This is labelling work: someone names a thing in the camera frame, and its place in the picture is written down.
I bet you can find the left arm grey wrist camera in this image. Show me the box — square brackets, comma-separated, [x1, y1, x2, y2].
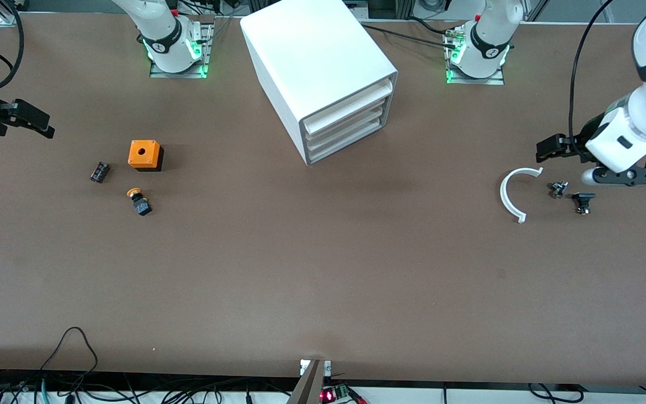
[581, 166, 646, 187]

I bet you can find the orange-capped black push button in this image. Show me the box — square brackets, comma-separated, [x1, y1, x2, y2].
[127, 187, 153, 217]

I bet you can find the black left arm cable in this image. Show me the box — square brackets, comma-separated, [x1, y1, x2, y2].
[568, 0, 615, 141]

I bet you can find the black cable across table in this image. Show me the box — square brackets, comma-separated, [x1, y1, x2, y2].
[361, 22, 458, 50]

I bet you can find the black looped cable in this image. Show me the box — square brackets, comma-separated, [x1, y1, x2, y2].
[40, 327, 99, 374]

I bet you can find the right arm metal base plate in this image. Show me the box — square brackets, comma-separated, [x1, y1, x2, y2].
[149, 22, 211, 79]

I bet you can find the white curved plastic bracket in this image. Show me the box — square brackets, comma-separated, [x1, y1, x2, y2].
[500, 167, 544, 224]

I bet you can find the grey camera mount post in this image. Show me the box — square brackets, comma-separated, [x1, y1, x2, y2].
[287, 359, 326, 404]

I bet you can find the small black clamp part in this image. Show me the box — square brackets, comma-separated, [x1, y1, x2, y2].
[572, 192, 597, 215]

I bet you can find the white drawer cabinet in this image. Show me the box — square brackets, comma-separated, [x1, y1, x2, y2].
[240, 0, 399, 166]

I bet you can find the circuit board with red light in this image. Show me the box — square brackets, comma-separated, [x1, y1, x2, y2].
[320, 383, 367, 404]

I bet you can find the white mount bracket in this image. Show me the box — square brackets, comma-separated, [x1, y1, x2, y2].
[299, 359, 332, 375]

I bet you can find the aluminium frame profile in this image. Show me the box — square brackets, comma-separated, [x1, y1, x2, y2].
[0, 0, 21, 26]

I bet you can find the orange button enclosure box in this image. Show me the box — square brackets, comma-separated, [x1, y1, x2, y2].
[128, 140, 164, 172]

